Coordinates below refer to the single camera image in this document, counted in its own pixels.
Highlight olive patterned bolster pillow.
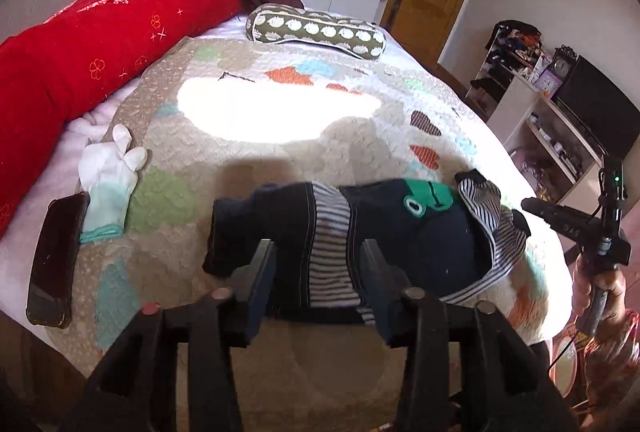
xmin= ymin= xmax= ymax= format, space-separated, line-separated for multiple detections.
xmin=246 ymin=4 xmax=388 ymax=62

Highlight white shelf unit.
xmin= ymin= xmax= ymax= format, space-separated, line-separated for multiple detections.
xmin=467 ymin=25 xmax=608 ymax=208

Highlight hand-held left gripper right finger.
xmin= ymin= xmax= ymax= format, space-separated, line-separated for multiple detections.
xmin=358 ymin=238 xmax=581 ymax=432

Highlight person's right forearm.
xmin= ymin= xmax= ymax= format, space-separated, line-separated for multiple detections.
xmin=580 ymin=312 xmax=640 ymax=413

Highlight white glove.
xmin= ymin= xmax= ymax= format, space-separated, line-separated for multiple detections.
xmin=78 ymin=123 xmax=148 ymax=244

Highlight patchwork bed quilt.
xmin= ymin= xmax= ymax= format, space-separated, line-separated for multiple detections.
xmin=47 ymin=32 xmax=576 ymax=418

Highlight black smartphone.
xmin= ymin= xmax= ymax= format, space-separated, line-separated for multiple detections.
xmin=25 ymin=191 xmax=91 ymax=329

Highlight red rolled quilt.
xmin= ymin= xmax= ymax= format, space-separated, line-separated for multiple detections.
xmin=0 ymin=0 xmax=244 ymax=238

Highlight person's right hand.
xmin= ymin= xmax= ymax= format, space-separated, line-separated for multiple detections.
xmin=571 ymin=253 xmax=628 ymax=342

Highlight navy striped pants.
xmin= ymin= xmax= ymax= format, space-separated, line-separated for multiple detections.
xmin=202 ymin=171 xmax=532 ymax=326

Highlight black television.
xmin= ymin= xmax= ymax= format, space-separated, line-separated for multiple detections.
xmin=556 ymin=55 xmax=640 ymax=163

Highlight purple table clock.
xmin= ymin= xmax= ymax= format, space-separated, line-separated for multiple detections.
xmin=532 ymin=45 xmax=579 ymax=99

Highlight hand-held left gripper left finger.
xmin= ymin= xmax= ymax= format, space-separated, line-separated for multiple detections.
xmin=64 ymin=239 xmax=279 ymax=432

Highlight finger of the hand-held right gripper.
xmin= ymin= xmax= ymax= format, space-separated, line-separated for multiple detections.
xmin=520 ymin=197 xmax=601 ymax=243

